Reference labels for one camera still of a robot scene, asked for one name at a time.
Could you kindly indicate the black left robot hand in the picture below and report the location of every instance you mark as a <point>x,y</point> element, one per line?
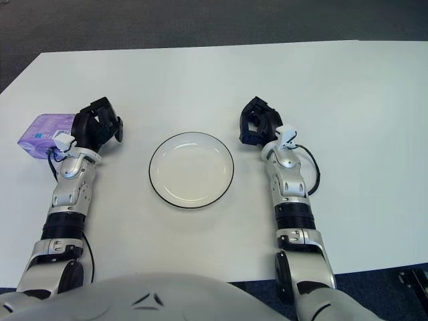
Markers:
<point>87,127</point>

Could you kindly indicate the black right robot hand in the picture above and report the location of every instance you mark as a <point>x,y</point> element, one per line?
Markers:
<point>264,123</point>

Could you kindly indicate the purple tissue paper pack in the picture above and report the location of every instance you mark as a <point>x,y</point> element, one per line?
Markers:
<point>36,133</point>

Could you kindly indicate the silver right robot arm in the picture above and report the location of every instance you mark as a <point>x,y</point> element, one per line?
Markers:
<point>291,187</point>

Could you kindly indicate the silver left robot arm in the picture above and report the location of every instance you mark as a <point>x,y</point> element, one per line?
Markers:
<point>70,187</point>

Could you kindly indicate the white plate black rim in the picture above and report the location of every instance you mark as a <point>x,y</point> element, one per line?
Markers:
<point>190,170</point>

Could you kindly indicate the grey robot torso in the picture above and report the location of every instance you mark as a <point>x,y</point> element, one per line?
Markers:
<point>150,301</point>

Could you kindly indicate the black metal frame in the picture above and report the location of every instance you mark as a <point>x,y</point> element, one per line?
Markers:
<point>418,281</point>

